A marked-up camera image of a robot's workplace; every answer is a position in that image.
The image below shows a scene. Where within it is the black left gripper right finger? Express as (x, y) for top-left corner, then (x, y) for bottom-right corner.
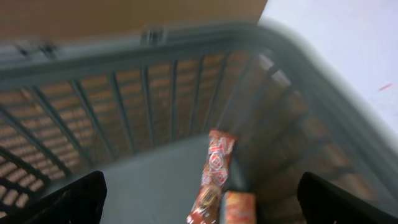
(297, 172), (397, 224)

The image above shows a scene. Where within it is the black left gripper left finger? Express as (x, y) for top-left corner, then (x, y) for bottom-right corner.
(1, 170), (107, 224)

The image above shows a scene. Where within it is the orange small snack box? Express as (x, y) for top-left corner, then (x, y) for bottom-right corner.
(220, 191), (257, 224)

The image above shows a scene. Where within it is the red Top snack wrapper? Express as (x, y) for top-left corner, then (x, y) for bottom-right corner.
(187, 129), (237, 224)

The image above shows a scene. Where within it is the grey plastic mesh basket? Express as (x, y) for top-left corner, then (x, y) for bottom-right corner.
(1, 23), (397, 223)

